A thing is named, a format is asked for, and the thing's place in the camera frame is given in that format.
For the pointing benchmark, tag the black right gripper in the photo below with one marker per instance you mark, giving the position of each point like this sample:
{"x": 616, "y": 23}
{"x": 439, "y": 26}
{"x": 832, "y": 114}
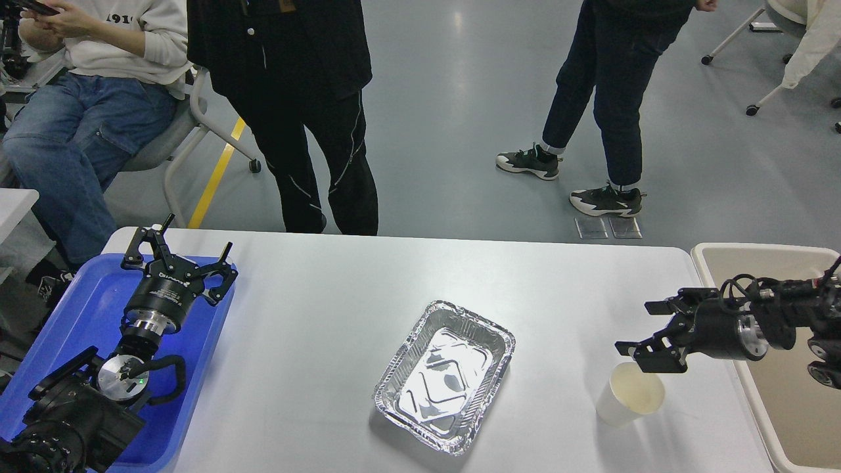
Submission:
{"x": 713, "y": 332}

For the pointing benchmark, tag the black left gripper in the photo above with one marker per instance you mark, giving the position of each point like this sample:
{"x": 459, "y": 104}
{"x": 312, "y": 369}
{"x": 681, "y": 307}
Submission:
{"x": 163, "y": 299}

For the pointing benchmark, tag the white paper cup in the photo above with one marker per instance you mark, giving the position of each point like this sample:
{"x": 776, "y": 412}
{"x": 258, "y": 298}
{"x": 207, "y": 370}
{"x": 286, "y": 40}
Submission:
{"x": 629, "y": 394}

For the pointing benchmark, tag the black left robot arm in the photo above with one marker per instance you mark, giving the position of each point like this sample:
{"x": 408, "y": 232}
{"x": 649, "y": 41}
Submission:
{"x": 111, "y": 381}

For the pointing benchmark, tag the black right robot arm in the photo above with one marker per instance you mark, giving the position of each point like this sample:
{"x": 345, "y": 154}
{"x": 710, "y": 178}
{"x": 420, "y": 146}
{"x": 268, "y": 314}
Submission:
{"x": 781, "y": 307}

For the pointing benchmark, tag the blue plastic tray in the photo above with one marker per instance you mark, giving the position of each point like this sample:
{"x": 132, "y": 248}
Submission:
{"x": 90, "y": 314}

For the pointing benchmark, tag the metal floor socket plates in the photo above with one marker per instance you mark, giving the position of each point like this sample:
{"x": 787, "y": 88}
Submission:
{"x": 596, "y": 228}

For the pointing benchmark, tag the grey office chair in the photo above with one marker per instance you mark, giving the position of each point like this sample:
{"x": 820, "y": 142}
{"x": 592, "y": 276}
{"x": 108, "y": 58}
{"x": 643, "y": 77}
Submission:
{"x": 188, "y": 128}

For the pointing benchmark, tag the beige plastic bin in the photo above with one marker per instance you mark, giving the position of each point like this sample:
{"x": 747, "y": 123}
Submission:
{"x": 798, "y": 418}

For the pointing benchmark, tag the white side table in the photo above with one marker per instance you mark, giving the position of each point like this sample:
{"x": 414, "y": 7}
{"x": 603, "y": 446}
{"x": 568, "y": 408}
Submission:
{"x": 16, "y": 205}

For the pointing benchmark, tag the seated person in jeans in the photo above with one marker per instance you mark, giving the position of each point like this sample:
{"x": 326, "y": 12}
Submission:
{"x": 126, "y": 65}

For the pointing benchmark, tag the person in black tracksuit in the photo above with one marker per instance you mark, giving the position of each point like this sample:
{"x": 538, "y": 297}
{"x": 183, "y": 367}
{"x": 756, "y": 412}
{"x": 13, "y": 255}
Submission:
{"x": 292, "y": 69}

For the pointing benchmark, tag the aluminium foil tray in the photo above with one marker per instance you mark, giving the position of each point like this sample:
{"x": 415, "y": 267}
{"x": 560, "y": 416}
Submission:
{"x": 443, "y": 378}

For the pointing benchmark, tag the person in dark jeans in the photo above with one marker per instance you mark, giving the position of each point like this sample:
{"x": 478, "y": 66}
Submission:
{"x": 610, "y": 62}

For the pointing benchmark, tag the white chair at right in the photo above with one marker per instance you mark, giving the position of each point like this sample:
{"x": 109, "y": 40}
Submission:
{"x": 774, "y": 63}

